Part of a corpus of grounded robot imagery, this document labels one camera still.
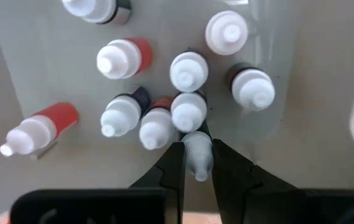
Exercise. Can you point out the small blue-label dropper bottle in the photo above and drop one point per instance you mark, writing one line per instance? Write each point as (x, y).
(122, 113)

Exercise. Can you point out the small white-capped dropper bottle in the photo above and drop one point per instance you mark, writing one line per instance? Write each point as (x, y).
(189, 112)
(226, 32)
(199, 155)

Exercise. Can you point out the clear plastic tray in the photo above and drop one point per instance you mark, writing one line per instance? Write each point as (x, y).
(55, 77)

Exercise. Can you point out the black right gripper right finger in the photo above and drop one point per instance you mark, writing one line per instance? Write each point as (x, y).
(242, 193)

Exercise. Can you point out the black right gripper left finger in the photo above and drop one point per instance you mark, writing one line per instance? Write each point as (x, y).
(164, 199)

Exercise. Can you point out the small brown dropper bottle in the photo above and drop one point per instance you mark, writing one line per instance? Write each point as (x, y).
(253, 88)

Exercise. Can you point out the small red-label dropper bottle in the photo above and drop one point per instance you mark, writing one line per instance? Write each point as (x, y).
(156, 126)

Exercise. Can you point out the small orange dropper bottle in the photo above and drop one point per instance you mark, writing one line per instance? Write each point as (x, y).
(120, 59)
(40, 129)

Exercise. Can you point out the small black dropper bottle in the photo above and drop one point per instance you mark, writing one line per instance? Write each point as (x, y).
(95, 9)

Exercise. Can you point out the small yellow-label dropper bottle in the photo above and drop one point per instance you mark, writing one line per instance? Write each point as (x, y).
(189, 71)

